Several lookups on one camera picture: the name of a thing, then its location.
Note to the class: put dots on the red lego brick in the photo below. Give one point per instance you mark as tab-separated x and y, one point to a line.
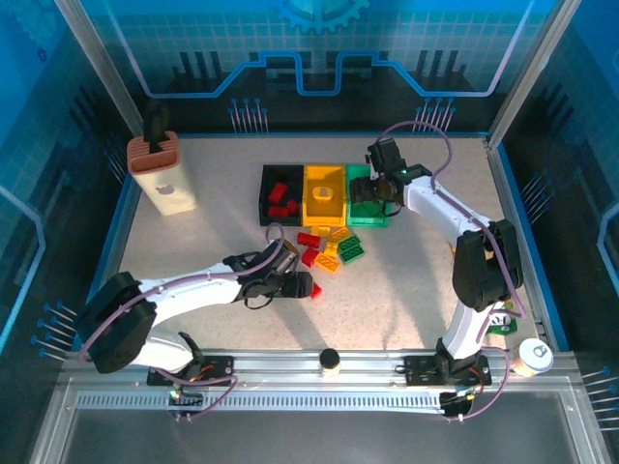
277	211
309	257
316	291
309	239
292	206
278	192

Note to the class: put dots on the small yellow lego brick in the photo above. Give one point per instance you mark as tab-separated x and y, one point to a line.
322	231

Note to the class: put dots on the long green lego brick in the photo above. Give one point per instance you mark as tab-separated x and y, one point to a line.
353	255
349	243

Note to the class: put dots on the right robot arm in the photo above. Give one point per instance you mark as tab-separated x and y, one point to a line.
440	205

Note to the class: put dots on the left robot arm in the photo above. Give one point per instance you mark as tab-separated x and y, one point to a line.
193	290

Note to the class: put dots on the green plastic bin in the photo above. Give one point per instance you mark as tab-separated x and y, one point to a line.
370	221

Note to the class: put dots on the yellow plastic bin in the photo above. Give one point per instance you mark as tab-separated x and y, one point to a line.
324	210

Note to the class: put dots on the black plastic bin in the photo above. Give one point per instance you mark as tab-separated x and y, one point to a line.
283	222

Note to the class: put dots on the black knob on cream base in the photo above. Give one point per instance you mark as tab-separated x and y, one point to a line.
330	358

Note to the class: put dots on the white holder with pink top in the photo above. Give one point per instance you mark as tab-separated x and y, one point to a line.
167	193

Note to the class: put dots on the white lidded cup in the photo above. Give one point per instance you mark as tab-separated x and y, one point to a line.
534	355

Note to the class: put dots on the aluminium front rail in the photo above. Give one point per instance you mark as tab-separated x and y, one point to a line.
280	367

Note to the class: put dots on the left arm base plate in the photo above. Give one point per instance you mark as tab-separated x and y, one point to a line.
217	369

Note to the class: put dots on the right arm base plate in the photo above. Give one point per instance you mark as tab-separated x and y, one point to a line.
421	369

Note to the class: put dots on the right aluminium frame post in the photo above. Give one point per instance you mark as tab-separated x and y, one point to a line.
527	72

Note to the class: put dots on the aluminium frame post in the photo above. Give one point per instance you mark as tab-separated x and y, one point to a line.
527	72
97	63

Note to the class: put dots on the left aluminium frame post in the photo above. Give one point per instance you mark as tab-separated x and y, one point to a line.
97	63

